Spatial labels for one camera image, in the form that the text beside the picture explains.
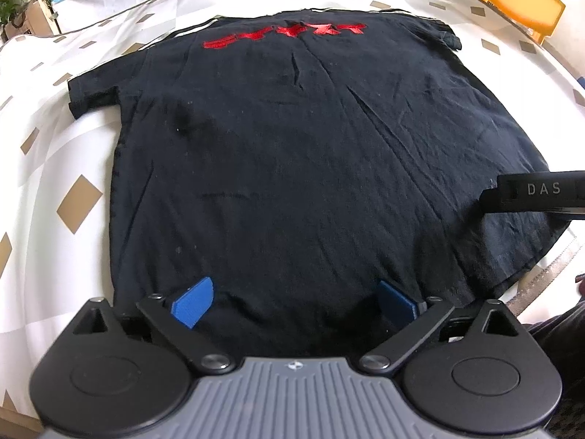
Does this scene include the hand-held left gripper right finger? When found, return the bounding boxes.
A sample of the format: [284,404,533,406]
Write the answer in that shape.
[359,280,533,373]

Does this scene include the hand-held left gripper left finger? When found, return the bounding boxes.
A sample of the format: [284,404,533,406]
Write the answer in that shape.
[73,277,234,372]

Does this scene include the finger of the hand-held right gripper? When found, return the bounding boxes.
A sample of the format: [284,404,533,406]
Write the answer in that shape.
[475,187,501,215]

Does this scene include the black t-shirt with red print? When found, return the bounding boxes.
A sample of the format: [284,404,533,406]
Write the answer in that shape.
[68,8,572,357]

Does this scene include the person's dark trousers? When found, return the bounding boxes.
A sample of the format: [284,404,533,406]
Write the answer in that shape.
[521,299,585,439]

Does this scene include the yellow plastic chair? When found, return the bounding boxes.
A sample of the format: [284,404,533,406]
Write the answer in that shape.
[473,0,567,46]

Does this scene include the checkered tablecloth with tan diamonds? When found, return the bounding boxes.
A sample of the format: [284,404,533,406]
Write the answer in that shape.
[0,0,585,376]

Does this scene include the green vine plant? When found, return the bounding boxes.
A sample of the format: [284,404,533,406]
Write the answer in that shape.
[0,0,60,42]

